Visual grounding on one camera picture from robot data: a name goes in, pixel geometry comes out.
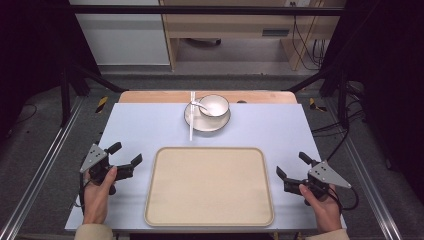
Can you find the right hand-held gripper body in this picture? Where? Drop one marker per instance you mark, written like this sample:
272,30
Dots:
326,175

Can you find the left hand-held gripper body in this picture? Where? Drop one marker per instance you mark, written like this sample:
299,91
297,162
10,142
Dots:
94,158

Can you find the person's right hand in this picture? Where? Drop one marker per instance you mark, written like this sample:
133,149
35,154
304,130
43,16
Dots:
325,213

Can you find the person's left hand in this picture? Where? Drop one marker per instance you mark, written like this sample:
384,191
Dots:
96,200

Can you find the light blue table mat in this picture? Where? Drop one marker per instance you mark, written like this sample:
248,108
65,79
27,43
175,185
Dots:
133,126

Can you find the yellow black floor tape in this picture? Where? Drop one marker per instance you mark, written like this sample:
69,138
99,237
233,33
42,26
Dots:
314,104
102,104

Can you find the black metal stand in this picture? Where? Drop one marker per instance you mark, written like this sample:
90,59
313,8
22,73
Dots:
65,100
342,100

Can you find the white chopstick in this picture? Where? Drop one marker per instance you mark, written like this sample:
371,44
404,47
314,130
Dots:
193,96
191,133

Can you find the beige rectangular tray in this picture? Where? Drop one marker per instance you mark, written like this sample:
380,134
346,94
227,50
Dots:
209,186

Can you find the white plate dark rim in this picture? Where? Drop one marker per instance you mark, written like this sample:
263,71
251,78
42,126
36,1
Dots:
206,124

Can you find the white spoon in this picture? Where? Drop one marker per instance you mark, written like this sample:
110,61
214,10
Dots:
199,105

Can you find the white bowl dark rim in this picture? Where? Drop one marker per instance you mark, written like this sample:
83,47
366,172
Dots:
217,106

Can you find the white cabinet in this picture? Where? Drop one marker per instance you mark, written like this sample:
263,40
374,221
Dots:
123,36

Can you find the black curtain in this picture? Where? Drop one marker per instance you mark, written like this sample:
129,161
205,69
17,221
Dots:
390,66
30,50

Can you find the light wooden desk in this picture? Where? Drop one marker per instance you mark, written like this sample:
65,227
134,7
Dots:
226,25

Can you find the aluminium floor rail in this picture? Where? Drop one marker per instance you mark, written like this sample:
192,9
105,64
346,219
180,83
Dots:
368,180
36,173

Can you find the black horizontal frame bar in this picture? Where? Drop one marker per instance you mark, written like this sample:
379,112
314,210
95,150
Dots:
206,10

